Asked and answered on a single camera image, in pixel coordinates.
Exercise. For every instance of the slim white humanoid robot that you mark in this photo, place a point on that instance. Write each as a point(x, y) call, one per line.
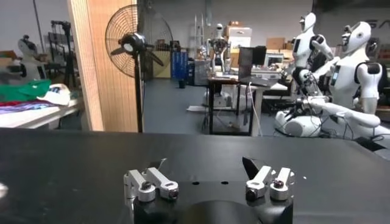
point(306, 45)

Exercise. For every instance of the white rounded pod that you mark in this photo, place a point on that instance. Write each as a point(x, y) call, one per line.
point(225, 100)

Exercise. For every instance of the white side table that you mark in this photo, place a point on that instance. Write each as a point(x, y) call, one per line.
point(36, 117)

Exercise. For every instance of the lying white robot arm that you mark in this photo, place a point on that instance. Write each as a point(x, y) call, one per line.
point(341, 112)

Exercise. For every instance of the green polo shirt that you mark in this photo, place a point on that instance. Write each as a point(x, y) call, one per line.
point(24, 91)

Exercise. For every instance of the black pedestal fan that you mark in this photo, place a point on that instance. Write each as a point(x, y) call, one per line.
point(134, 44)

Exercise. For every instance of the black camera tripod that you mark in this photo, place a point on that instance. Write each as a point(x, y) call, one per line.
point(67, 48)

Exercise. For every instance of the white standing desk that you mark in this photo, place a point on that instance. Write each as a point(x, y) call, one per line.
point(257, 109)

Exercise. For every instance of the wooden partition panel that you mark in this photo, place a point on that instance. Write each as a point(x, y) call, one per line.
point(100, 76)

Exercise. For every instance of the white grey robot torso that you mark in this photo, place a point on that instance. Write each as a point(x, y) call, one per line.
point(29, 58)

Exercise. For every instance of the purple shirt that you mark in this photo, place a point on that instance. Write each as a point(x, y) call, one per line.
point(27, 107)

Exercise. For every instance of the cardboard box white label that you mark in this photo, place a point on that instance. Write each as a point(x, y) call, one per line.
point(240, 36)

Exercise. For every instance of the small grey humanoid robot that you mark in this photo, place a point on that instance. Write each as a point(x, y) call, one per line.
point(219, 45)

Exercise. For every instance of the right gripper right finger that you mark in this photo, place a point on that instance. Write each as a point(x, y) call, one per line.
point(262, 178)

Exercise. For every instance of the red garment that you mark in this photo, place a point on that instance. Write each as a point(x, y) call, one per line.
point(9, 103)

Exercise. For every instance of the open grey laptop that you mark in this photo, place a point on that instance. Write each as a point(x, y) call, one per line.
point(250, 61)

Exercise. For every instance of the white floor paper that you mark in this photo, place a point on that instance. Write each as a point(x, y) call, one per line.
point(198, 108)

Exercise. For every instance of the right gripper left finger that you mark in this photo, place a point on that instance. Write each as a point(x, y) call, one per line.
point(164, 184)

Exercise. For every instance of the blue crate stack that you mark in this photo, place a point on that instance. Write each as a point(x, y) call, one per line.
point(179, 64)

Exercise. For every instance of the white humanoid robot black shoulders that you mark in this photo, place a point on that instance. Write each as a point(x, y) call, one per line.
point(350, 73)

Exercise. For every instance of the black metal desk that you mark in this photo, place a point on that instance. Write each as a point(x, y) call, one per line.
point(211, 106)

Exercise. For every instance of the black tablecloth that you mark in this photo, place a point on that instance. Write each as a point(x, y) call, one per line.
point(76, 158)

